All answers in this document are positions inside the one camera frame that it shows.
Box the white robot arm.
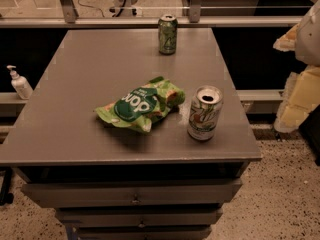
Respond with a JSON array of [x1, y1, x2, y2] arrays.
[[295, 0, 320, 66]]

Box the green rice chip bag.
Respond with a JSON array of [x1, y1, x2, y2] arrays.
[[95, 76, 185, 133]]

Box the white 7up soda can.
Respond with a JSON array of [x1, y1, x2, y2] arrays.
[[187, 85, 223, 141]]

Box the grey drawer cabinet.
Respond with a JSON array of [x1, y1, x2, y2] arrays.
[[0, 28, 260, 240]]

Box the green soda can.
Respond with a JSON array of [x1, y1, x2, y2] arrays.
[[158, 14, 178, 55]]

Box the middle grey drawer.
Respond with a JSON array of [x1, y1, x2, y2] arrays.
[[56, 206, 222, 228]]

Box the grey drawer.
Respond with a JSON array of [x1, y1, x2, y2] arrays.
[[78, 226, 211, 240], [21, 179, 242, 208], [56, 206, 222, 228]]

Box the top grey drawer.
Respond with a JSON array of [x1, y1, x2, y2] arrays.
[[21, 179, 242, 208]]

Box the white pump soap bottle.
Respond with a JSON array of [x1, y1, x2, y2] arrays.
[[7, 65, 33, 100]]

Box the bottom grey drawer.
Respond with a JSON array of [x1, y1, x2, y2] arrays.
[[78, 226, 211, 240]]

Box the black cable behind glass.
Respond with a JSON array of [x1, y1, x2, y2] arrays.
[[69, 0, 106, 18]]

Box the metal window railing frame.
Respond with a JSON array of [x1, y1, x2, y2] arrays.
[[0, 0, 317, 28]]

